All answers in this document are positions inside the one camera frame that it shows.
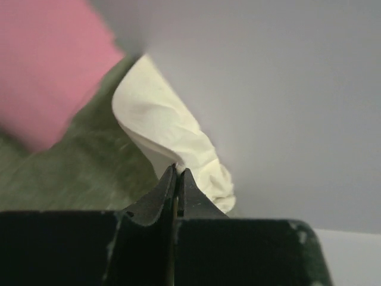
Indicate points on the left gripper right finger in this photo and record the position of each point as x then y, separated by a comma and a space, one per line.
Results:
214, 249

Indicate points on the white t shirt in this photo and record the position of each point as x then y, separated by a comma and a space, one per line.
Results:
158, 122

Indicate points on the folded pink t shirt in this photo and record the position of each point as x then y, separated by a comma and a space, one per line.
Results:
53, 57

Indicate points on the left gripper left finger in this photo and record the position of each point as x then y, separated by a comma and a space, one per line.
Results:
101, 247

